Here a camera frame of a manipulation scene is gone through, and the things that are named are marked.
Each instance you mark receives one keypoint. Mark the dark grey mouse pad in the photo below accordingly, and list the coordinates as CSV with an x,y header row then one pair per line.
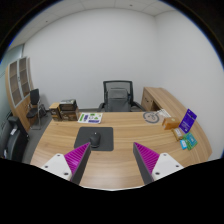
x,y
106,142

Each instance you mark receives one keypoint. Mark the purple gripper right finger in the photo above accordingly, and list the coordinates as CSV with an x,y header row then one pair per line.
x,y
154,166

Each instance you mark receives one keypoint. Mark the white paper sheet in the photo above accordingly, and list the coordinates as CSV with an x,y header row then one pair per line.
x,y
163,112

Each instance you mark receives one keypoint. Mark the wooden side desk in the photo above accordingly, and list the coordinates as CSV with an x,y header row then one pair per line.
x,y
159,98

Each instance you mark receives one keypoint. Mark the purple standing sign card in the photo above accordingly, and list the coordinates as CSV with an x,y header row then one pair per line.
x,y
188,121

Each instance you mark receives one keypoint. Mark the wooden bookshelf cabinet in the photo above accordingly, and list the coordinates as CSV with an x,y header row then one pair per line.
x,y
18,86

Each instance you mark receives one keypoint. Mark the black computer mouse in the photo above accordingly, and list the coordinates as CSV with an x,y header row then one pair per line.
x,y
95,139

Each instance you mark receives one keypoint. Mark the white green sticker sheet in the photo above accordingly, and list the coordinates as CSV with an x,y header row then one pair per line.
x,y
94,118

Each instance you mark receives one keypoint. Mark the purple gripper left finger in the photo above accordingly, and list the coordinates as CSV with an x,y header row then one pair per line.
x,y
70,166

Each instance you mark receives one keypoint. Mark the brown cardboard box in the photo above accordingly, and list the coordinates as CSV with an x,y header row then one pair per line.
x,y
170,123

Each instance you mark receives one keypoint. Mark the dark brown box stack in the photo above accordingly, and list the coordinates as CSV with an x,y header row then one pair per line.
x,y
65,110

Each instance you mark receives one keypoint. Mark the black visitor chair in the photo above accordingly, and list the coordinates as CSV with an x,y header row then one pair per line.
x,y
36,108

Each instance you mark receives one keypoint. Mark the black office chair left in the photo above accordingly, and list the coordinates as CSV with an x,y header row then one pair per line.
x,y
13,140

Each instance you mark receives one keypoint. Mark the grey mesh office chair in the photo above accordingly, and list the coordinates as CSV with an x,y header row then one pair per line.
x,y
118,97

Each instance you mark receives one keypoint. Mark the small tan box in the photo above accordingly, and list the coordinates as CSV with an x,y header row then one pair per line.
x,y
178,134

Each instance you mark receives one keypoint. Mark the round grey disc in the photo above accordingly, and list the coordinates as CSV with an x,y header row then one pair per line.
x,y
151,117

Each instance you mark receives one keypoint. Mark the small blue card box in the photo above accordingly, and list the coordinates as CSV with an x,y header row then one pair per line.
x,y
183,144

